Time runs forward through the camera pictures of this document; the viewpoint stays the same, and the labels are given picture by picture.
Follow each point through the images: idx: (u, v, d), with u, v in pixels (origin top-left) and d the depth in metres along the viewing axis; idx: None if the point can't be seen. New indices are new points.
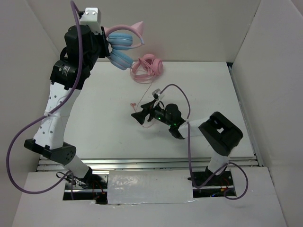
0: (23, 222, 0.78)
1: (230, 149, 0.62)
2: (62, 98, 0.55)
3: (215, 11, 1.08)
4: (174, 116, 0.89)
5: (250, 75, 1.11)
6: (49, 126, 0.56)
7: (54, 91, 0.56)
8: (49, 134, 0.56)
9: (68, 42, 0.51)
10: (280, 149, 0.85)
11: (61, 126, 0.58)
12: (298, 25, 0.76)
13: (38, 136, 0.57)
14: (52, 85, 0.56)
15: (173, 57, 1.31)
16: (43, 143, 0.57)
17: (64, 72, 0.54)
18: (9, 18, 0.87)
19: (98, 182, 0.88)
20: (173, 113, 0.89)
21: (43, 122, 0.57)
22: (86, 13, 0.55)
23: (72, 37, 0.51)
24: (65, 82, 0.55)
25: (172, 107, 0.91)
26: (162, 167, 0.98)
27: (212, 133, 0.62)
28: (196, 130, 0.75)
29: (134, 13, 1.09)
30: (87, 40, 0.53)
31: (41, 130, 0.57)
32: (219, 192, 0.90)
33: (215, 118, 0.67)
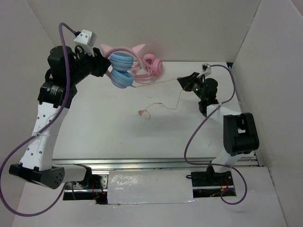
0: (23, 222, 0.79)
1: (235, 152, 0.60)
2: (51, 116, 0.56)
3: (215, 10, 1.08)
4: (209, 91, 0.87)
5: (250, 75, 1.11)
6: (37, 146, 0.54)
7: (43, 111, 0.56)
8: (38, 154, 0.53)
9: (53, 64, 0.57)
10: (280, 149, 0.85)
11: (49, 146, 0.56)
12: (297, 25, 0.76)
13: (25, 160, 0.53)
14: (40, 105, 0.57)
15: (173, 57, 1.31)
16: (32, 165, 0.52)
17: (53, 92, 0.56)
18: (9, 18, 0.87)
19: (98, 183, 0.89)
20: (208, 86, 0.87)
21: (31, 144, 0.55)
22: (81, 33, 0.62)
23: (56, 59, 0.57)
24: (53, 101, 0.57)
25: (210, 81, 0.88)
26: (163, 167, 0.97)
27: (230, 127, 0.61)
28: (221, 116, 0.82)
29: (133, 13, 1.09)
30: (71, 60, 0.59)
31: (29, 152, 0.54)
32: (218, 192, 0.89)
33: (245, 117, 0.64)
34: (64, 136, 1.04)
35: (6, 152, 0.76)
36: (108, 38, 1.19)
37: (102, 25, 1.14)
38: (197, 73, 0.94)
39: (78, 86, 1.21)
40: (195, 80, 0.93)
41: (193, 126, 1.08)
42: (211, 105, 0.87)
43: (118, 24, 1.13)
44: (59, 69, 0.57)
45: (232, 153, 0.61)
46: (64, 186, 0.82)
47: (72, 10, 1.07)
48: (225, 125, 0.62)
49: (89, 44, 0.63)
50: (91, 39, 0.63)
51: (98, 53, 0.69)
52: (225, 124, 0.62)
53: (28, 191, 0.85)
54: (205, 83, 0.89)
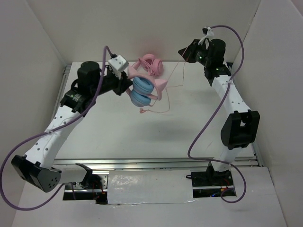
0: (23, 222, 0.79)
1: (228, 144, 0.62)
2: (67, 119, 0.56)
3: (215, 10, 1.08)
4: (215, 51, 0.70)
5: (250, 74, 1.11)
6: (46, 143, 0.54)
7: (60, 113, 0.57)
8: (44, 151, 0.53)
9: (79, 77, 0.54)
10: (280, 149, 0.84)
11: (56, 146, 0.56)
12: (298, 25, 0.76)
13: (30, 152, 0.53)
14: (61, 107, 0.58)
15: (173, 57, 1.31)
16: (34, 160, 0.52)
17: (75, 100, 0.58)
18: (9, 18, 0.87)
19: (98, 183, 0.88)
20: (214, 48, 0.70)
21: (40, 140, 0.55)
22: (116, 57, 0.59)
23: (83, 73, 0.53)
24: (73, 107, 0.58)
25: (217, 41, 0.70)
26: (162, 167, 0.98)
27: (233, 126, 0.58)
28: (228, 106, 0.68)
29: (133, 13, 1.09)
30: (96, 75, 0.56)
31: (36, 146, 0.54)
32: (219, 192, 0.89)
33: (249, 114, 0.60)
34: None
35: (6, 152, 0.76)
36: (108, 38, 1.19)
37: (102, 25, 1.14)
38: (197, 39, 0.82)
39: None
40: (197, 48, 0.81)
41: (193, 126, 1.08)
42: (218, 79, 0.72)
43: (118, 24, 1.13)
44: (84, 82, 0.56)
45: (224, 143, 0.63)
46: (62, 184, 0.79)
47: (72, 10, 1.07)
48: (229, 121, 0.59)
49: (120, 70, 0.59)
50: (123, 66, 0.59)
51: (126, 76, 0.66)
52: (229, 120, 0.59)
53: (28, 191, 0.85)
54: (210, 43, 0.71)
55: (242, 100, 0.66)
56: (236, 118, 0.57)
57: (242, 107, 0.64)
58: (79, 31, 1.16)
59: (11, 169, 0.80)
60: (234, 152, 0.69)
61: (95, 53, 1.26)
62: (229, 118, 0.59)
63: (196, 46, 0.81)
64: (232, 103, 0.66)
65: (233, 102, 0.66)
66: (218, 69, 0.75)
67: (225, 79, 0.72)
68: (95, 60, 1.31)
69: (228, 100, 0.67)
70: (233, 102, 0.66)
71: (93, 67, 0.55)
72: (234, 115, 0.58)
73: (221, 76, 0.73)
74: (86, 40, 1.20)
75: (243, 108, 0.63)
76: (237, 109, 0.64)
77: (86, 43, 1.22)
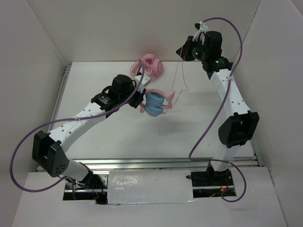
0: (23, 222, 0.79)
1: (228, 144, 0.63)
2: (94, 113, 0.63)
3: (215, 11, 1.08)
4: (212, 41, 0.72)
5: (250, 74, 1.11)
6: (70, 127, 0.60)
7: (89, 107, 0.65)
8: (67, 134, 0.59)
9: (114, 83, 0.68)
10: (280, 149, 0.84)
11: (77, 133, 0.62)
12: (298, 25, 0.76)
13: (55, 132, 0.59)
14: (91, 103, 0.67)
15: (173, 58, 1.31)
16: (57, 138, 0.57)
17: (103, 102, 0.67)
18: (9, 18, 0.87)
19: (98, 183, 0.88)
20: (211, 37, 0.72)
21: (66, 123, 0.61)
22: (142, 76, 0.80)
23: (118, 81, 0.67)
24: (102, 105, 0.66)
25: (212, 32, 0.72)
26: (162, 167, 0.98)
27: (233, 128, 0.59)
28: (228, 107, 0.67)
29: (134, 13, 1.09)
30: (126, 87, 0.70)
31: (61, 127, 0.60)
32: (219, 192, 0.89)
33: (248, 115, 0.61)
34: None
35: (6, 152, 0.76)
36: (108, 38, 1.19)
37: (102, 26, 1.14)
38: (191, 37, 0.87)
39: (78, 87, 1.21)
40: (191, 44, 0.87)
41: (194, 126, 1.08)
42: (218, 75, 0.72)
43: (118, 24, 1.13)
44: (116, 89, 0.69)
45: (224, 142, 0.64)
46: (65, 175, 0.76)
47: (72, 10, 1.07)
48: (228, 123, 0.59)
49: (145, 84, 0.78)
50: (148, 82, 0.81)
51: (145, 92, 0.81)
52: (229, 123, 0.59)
53: (28, 191, 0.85)
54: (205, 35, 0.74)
55: (243, 100, 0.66)
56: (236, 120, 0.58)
57: (242, 108, 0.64)
58: (79, 31, 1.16)
59: (11, 169, 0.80)
60: (233, 150, 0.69)
61: (95, 52, 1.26)
62: (228, 120, 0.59)
63: (191, 42, 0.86)
64: (232, 103, 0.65)
65: (233, 102, 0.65)
66: (218, 62, 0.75)
67: (225, 75, 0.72)
68: (95, 60, 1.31)
69: (228, 100, 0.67)
70: (233, 103, 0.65)
71: (127, 79, 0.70)
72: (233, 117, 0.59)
73: (220, 71, 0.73)
74: (86, 40, 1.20)
75: (243, 109, 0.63)
76: (237, 109, 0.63)
77: (86, 43, 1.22)
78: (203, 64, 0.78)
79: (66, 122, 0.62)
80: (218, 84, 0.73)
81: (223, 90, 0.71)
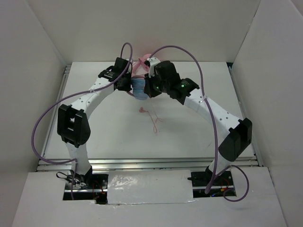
0: (22, 222, 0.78)
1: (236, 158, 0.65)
2: (104, 84, 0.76)
3: (215, 11, 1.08)
4: (164, 69, 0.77)
5: (250, 74, 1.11)
6: (88, 98, 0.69)
7: (99, 82, 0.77)
8: (87, 103, 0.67)
9: (118, 61, 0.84)
10: (280, 149, 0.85)
11: (93, 103, 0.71)
12: (298, 25, 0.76)
13: (75, 103, 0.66)
14: (99, 78, 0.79)
15: (173, 58, 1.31)
16: (79, 107, 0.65)
17: (110, 75, 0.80)
18: (9, 18, 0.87)
19: (98, 183, 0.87)
20: (162, 66, 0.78)
21: (83, 96, 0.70)
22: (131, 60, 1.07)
23: (122, 59, 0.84)
24: (108, 78, 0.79)
25: (161, 63, 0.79)
26: (162, 167, 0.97)
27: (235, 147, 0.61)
28: (222, 128, 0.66)
29: (134, 13, 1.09)
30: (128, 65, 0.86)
31: (80, 99, 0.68)
32: (218, 192, 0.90)
33: (241, 124, 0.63)
34: None
35: (5, 153, 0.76)
36: (108, 38, 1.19)
37: (102, 26, 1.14)
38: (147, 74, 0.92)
39: (78, 87, 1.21)
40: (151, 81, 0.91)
41: (193, 126, 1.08)
42: (195, 100, 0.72)
43: (118, 24, 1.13)
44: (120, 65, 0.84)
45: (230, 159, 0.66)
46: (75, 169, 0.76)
47: (72, 10, 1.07)
48: (231, 144, 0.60)
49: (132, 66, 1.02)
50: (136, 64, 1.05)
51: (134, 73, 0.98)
52: (231, 144, 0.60)
53: (28, 191, 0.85)
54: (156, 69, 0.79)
55: (227, 113, 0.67)
56: (236, 137, 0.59)
57: (231, 120, 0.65)
58: (79, 31, 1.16)
59: (11, 170, 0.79)
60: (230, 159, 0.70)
61: (95, 52, 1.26)
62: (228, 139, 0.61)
63: (149, 78, 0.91)
64: (221, 119, 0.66)
65: (222, 119, 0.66)
66: (184, 85, 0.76)
67: (198, 96, 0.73)
68: (95, 60, 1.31)
69: (216, 118, 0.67)
70: (222, 118, 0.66)
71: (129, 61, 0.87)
72: (231, 135, 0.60)
73: (191, 93, 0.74)
74: (86, 39, 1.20)
75: (234, 121, 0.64)
76: (230, 124, 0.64)
77: (86, 43, 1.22)
78: (172, 94, 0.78)
79: (83, 95, 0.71)
80: (196, 108, 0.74)
81: (204, 111, 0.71)
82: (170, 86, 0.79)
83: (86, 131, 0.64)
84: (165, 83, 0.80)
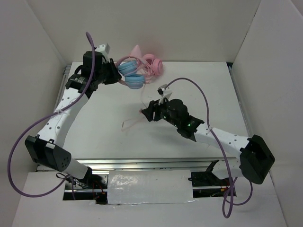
0: (22, 222, 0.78)
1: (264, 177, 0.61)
2: (75, 99, 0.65)
3: (215, 11, 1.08)
4: (180, 111, 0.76)
5: (250, 74, 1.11)
6: (57, 122, 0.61)
7: (68, 95, 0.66)
8: (56, 129, 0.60)
9: (85, 60, 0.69)
10: (280, 149, 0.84)
11: (65, 125, 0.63)
12: (298, 25, 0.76)
13: (43, 132, 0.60)
14: (67, 90, 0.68)
15: (173, 57, 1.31)
16: (48, 137, 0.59)
17: (79, 83, 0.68)
18: (8, 18, 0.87)
19: (98, 183, 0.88)
20: (177, 109, 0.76)
21: (51, 120, 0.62)
22: None
23: (89, 56, 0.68)
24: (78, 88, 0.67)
25: (177, 104, 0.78)
26: (163, 167, 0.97)
27: (256, 167, 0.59)
28: (230, 149, 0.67)
29: (134, 13, 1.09)
30: (99, 60, 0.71)
31: (48, 126, 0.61)
32: (219, 192, 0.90)
33: (251, 141, 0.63)
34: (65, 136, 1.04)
35: (6, 152, 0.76)
36: (108, 38, 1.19)
37: (102, 26, 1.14)
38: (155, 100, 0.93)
39: None
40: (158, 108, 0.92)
41: None
42: (200, 131, 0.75)
43: (118, 24, 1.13)
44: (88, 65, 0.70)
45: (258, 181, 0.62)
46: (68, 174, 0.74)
47: (72, 10, 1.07)
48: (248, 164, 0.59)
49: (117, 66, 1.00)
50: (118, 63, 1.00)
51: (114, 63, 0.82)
52: (248, 165, 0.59)
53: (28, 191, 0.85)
54: (170, 107, 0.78)
55: (235, 135, 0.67)
56: (248, 154, 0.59)
57: (240, 141, 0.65)
58: (79, 31, 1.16)
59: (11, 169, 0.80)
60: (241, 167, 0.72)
61: None
62: (244, 159, 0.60)
63: (158, 105, 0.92)
64: (230, 143, 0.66)
65: (231, 142, 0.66)
66: (191, 125, 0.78)
67: (204, 128, 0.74)
68: None
69: (225, 143, 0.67)
70: (231, 142, 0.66)
71: (97, 53, 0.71)
72: (245, 155, 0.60)
73: (198, 128, 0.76)
74: (86, 40, 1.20)
75: (243, 141, 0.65)
76: (240, 144, 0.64)
77: (86, 43, 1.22)
78: (181, 133, 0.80)
79: (50, 118, 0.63)
80: (206, 139, 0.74)
81: (213, 141, 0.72)
82: (180, 126, 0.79)
83: (62, 157, 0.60)
84: (175, 122, 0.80)
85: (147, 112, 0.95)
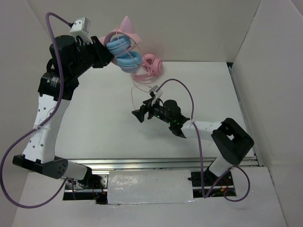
0: (23, 222, 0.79)
1: (241, 158, 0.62)
2: (51, 109, 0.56)
3: (215, 10, 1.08)
4: (174, 112, 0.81)
5: (250, 74, 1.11)
6: (39, 140, 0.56)
7: (43, 104, 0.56)
8: (40, 147, 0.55)
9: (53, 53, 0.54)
10: (280, 149, 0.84)
11: (50, 140, 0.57)
12: (298, 25, 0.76)
13: (28, 152, 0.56)
14: (41, 97, 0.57)
15: (173, 58, 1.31)
16: (34, 158, 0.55)
17: (53, 86, 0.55)
18: (8, 18, 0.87)
19: (98, 183, 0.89)
20: (171, 110, 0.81)
21: (33, 136, 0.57)
22: (75, 22, 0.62)
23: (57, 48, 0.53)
24: (53, 94, 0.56)
25: (173, 105, 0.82)
26: (162, 167, 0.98)
27: (227, 144, 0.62)
28: (205, 135, 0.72)
29: (134, 13, 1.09)
30: (72, 49, 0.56)
31: (31, 144, 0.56)
32: (219, 192, 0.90)
33: (224, 123, 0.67)
34: (65, 136, 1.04)
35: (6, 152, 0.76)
36: None
37: (102, 25, 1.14)
38: (147, 101, 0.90)
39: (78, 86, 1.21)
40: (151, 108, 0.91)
41: None
42: (185, 125, 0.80)
43: (118, 24, 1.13)
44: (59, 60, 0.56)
45: (236, 161, 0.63)
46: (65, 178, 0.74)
47: (72, 10, 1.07)
48: (219, 143, 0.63)
49: (84, 30, 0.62)
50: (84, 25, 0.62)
51: (99, 42, 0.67)
52: (219, 143, 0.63)
53: (28, 191, 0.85)
54: (165, 107, 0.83)
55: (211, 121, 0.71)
56: (219, 133, 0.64)
57: (213, 126, 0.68)
58: None
59: (11, 169, 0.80)
60: None
61: None
62: (217, 139, 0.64)
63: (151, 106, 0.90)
64: (206, 129, 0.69)
65: (207, 127, 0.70)
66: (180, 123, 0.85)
67: (190, 122, 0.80)
68: None
69: (202, 130, 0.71)
70: (207, 128, 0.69)
71: (68, 41, 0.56)
72: (217, 135, 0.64)
73: (184, 123, 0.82)
74: None
75: (217, 125, 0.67)
76: (213, 127, 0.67)
77: None
78: (173, 131, 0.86)
79: (32, 134, 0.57)
80: (192, 132, 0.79)
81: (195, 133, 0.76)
82: (172, 124, 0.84)
83: (53, 170, 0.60)
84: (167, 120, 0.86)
85: (138, 113, 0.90)
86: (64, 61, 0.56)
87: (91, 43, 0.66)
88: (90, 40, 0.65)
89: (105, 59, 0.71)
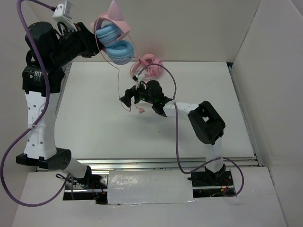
0: (23, 222, 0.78)
1: (212, 138, 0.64)
2: (42, 105, 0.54)
3: (215, 10, 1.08)
4: (155, 91, 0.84)
5: (250, 74, 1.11)
6: (37, 138, 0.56)
7: (34, 101, 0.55)
8: (40, 144, 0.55)
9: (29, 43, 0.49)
10: (280, 149, 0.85)
11: (49, 135, 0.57)
12: (297, 25, 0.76)
13: (29, 150, 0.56)
14: (28, 94, 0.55)
15: (173, 58, 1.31)
16: (37, 155, 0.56)
17: (38, 80, 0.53)
18: None
19: (98, 183, 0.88)
20: (152, 88, 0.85)
21: (31, 135, 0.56)
22: (56, 7, 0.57)
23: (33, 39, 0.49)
24: (40, 89, 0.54)
25: (153, 83, 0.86)
26: (163, 167, 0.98)
27: (199, 123, 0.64)
28: (183, 114, 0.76)
29: (134, 13, 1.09)
30: (50, 38, 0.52)
31: (31, 143, 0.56)
32: (219, 192, 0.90)
33: (201, 106, 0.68)
34: (65, 136, 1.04)
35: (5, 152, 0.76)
36: None
37: None
38: (133, 87, 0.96)
39: (78, 86, 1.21)
40: (137, 92, 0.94)
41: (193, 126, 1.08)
42: (166, 104, 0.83)
43: None
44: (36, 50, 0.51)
45: (209, 141, 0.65)
46: (69, 174, 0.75)
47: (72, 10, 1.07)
48: (192, 120, 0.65)
49: (66, 15, 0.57)
50: (66, 10, 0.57)
51: (84, 29, 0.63)
52: (192, 120, 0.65)
53: (28, 191, 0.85)
54: (148, 87, 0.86)
55: (190, 103, 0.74)
56: (194, 113, 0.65)
57: (191, 107, 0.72)
58: None
59: (11, 169, 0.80)
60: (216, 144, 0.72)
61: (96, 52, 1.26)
62: (191, 118, 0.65)
63: (136, 90, 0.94)
64: (184, 109, 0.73)
65: (185, 108, 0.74)
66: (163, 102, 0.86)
67: (170, 101, 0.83)
68: (94, 59, 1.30)
69: (181, 110, 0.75)
70: (185, 108, 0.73)
71: (46, 29, 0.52)
72: (192, 114, 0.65)
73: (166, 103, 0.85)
74: None
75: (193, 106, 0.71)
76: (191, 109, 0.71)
77: None
78: (155, 110, 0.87)
79: (29, 133, 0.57)
80: (172, 112, 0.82)
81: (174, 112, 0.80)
82: (155, 103, 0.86)
83: (57, 163, 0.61)
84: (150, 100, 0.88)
85: (124, 99, 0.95)
86: (45, 51, 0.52)
87: (76, 30, 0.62)
88: (75, 27, 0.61)
89: (93, 48, 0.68)
